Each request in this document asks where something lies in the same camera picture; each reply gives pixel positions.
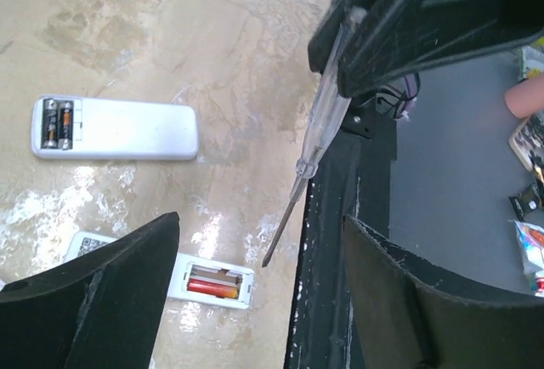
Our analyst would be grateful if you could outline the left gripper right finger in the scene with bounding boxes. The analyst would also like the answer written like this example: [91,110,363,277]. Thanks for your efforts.
[343,217,543,368]

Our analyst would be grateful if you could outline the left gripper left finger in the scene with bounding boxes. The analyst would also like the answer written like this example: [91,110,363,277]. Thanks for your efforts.
[1,212,179,368]

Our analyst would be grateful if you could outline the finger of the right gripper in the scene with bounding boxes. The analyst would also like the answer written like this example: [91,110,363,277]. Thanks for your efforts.
[308,0,543,98]

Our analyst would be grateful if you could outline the slim white remote control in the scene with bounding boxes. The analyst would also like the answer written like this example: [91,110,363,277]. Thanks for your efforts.
[63,230,256,310]

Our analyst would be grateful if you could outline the red battery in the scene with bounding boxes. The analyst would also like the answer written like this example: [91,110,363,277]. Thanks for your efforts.
[187,279,239,299]

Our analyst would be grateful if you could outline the wide white remote control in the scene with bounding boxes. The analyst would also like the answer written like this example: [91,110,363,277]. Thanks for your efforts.
[31,94,199,161]

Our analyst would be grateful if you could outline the pink object off table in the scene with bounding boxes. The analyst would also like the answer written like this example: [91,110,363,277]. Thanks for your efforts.
[505,73,544,119]

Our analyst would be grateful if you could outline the clutter items off table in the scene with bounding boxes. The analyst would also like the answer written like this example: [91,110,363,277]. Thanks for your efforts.
[509,39,543,298]

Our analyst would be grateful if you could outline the black battery lower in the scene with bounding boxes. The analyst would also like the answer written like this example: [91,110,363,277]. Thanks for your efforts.
[58,100,74,150]

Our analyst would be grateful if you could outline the black battery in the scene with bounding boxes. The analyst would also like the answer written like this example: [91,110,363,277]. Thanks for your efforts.
[58,100,74,150]
[42,99,58,149]

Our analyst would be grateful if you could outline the black battery upper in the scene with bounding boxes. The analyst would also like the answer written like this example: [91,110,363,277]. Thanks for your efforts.
[42,99,58,149]

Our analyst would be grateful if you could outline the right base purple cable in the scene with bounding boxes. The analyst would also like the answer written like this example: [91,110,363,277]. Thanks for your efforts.
[382,71,420,122]

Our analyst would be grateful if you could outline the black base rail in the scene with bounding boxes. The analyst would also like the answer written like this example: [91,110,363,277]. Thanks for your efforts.
[283,71,422,369]

